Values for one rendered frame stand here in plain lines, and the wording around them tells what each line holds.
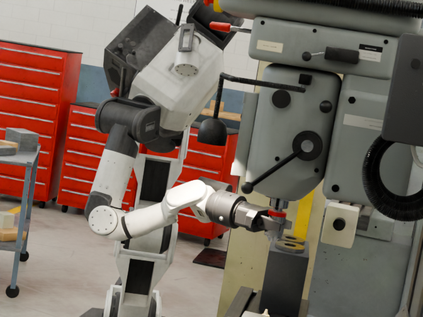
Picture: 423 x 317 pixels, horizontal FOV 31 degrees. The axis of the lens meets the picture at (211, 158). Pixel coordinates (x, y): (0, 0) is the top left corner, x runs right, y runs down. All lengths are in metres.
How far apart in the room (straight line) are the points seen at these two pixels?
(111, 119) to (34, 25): 9.84
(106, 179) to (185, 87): 0.34
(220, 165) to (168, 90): 4.36
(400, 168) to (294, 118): 0.27
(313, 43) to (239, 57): 9.26
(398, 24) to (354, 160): 0.32
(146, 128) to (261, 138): 0.40
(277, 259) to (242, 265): 1.48
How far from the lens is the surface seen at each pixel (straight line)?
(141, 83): 2.15
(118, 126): 2.09
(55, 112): 7.00
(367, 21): 1.76
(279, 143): 1.80
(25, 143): 5.05
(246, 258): 3.74
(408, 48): 1.52
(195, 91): 2.17
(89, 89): 11.56
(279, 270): 2.29
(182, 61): 2.06
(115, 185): 2.07
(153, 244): 2.53
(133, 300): 2.69
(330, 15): 1.76
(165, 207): 2.02
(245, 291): 2.49
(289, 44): 1.78
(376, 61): 1.77
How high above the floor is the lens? 1.62
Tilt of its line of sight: 8 degrees down
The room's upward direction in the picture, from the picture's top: 9 degrees clockwise
